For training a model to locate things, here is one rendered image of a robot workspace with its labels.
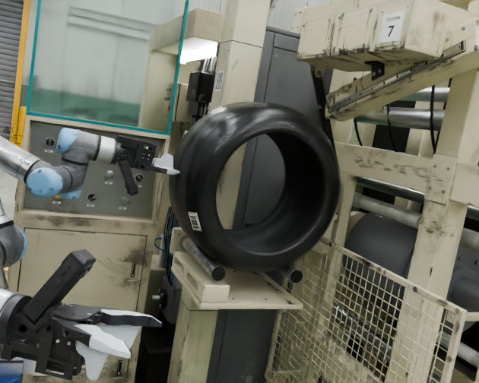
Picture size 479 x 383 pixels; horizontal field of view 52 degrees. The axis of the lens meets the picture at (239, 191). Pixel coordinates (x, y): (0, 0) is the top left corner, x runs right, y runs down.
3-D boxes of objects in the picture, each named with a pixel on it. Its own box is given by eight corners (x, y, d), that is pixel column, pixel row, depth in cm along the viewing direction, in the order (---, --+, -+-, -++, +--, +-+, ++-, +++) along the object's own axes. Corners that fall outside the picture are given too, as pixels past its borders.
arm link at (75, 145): (54, 152, 142) (61, 124, 141) (93, 160, 147) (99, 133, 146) (55, 156, 135) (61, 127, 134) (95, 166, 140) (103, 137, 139)
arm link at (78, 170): (41, 194, 136) (50, 156, 134) (59, 190, 147) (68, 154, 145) (68, 203, 135) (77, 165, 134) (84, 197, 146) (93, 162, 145)
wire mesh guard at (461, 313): (264, 377, 215) (293, 222, 205) (268, 377, 215) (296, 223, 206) (404, 553, 133) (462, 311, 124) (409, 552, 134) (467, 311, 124)
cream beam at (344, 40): (293, 60, 187) (301, 20, 185) (348, 73, 197) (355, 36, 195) (402, 48, 132) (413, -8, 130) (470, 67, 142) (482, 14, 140)
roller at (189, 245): (195, 238, 184) (190, 249, 185) (183, 235, 182) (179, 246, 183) (227, 269, 153) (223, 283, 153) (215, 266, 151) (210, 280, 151)
